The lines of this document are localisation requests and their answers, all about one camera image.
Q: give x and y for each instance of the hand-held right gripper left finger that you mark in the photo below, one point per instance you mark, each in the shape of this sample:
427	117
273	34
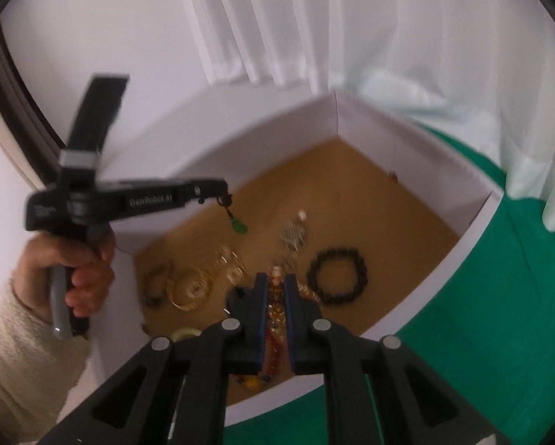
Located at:
260	315

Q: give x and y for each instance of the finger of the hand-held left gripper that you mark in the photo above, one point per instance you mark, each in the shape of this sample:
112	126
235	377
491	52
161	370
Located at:
208	190

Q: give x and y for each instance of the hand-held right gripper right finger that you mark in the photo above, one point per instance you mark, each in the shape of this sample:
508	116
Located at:
290	315

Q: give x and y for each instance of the green jade pendant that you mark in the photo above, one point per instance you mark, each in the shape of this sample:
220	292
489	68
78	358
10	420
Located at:
240	227

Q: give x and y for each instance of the gold ornate jewelry piece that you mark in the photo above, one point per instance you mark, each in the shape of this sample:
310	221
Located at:
231	262

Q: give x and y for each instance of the silver brooch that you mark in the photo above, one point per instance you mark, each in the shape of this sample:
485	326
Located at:
293	236

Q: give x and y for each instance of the wide gold bangle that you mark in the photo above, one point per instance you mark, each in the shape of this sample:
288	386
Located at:
170	289

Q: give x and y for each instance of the white cardboard box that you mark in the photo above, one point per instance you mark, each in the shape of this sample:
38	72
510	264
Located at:
398	153

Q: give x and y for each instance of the person's left hand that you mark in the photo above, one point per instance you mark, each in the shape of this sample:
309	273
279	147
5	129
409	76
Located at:
36	264

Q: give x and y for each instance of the pale jade bangle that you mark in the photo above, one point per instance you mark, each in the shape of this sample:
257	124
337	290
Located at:
187	333

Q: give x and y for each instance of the small dark earring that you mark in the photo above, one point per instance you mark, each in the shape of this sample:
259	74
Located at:
392	176

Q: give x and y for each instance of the green velvet cloth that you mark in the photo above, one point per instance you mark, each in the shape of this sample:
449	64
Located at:
490	310

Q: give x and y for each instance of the white curtain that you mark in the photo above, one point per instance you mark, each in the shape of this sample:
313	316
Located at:
351	18

